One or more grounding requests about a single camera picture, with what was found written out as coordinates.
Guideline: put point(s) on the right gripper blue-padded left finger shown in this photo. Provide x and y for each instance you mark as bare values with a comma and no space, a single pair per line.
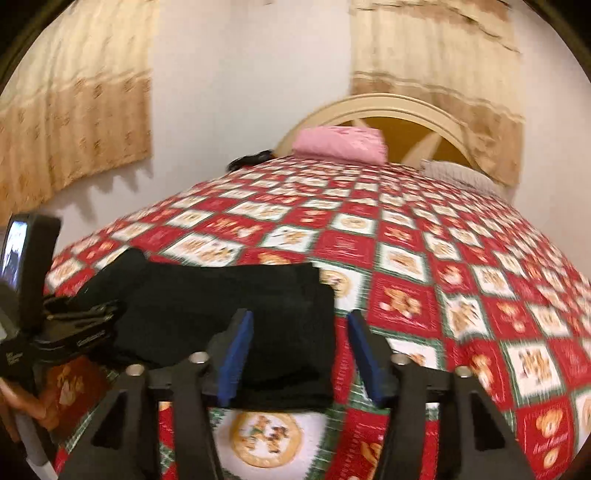
121,439

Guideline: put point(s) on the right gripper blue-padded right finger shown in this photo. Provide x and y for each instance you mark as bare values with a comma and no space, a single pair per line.
475,440

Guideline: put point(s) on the black pants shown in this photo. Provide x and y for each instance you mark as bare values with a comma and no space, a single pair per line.
171,311

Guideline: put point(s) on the person's left hand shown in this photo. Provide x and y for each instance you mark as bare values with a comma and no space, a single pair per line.
14,399

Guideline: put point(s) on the phone mounted on gripper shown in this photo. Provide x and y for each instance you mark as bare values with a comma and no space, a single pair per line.
26,258

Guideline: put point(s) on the red christmas patchwork bedspread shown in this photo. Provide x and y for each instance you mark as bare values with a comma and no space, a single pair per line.
450,277

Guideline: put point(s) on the black object beside bed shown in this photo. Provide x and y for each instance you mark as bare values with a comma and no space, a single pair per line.
250,160

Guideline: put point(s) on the striped grey pillow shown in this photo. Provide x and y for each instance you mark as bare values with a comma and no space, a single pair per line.
462,177

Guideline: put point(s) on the pink pillow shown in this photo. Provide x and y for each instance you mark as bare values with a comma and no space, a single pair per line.
356,144

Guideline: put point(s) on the cream wooden headboard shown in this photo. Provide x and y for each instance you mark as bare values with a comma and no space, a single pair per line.
413,129

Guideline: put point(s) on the beige curtain over headboard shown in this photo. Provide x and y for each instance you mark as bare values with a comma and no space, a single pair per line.
460,56

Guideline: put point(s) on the beige curtain on side wall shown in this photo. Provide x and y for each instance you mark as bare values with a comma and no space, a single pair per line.
78,103

